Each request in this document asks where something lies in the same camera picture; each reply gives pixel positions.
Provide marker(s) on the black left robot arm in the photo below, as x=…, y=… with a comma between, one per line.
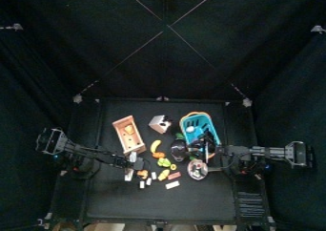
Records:
x=77, y=148

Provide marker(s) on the grey frame clamp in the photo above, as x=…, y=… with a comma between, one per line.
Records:
x=15, y=27
x=77, y=98
x=248, y=102
x=319, y=28
x=162, y=98

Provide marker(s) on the green toy pepper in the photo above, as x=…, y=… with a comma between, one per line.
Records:
x=164, y=162

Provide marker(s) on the pink rimmed toy pan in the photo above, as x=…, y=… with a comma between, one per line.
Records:
x=197, y=170

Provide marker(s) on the large white toy block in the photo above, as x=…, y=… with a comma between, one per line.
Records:
x=173, y=185

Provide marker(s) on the wooden toy tray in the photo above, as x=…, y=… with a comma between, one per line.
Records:
x=129, y=135

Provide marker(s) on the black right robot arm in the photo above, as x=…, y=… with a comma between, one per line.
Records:
x=272, y=152

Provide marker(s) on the white toy egg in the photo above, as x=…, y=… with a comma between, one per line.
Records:
x=190, y=129

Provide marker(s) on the pink toy salmon piece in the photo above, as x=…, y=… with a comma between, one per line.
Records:
x=174, y=176

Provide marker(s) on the white text label sticker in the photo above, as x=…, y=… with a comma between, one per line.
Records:
x=250, y=205

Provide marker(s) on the dark purple toy eggplant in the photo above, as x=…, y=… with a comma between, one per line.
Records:
x=178, y=150

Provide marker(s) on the teal basket with orange rim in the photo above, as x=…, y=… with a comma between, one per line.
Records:
x=194, y=123

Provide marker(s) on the yellow toy banana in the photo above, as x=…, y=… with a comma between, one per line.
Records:
x=156, y=146

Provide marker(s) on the yellow toy corn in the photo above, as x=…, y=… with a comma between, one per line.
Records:
x=164, y=175

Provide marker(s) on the orange toy fruit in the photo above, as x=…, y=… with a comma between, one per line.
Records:
x=160, y=155

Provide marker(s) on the orange toy croissant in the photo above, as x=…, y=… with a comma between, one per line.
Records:
x=142, y=173

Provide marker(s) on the yellow green fruit slice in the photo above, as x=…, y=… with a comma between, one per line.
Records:
x=173, y=167

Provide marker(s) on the small white toy block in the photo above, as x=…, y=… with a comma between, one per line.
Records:
x=142, y=184
x=149, y=181
x=154, y=175

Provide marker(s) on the tall white toy block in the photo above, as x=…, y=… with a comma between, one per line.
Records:
x=130, y=176

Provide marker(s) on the white toy toaster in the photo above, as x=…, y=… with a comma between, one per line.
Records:
x=158, y=124

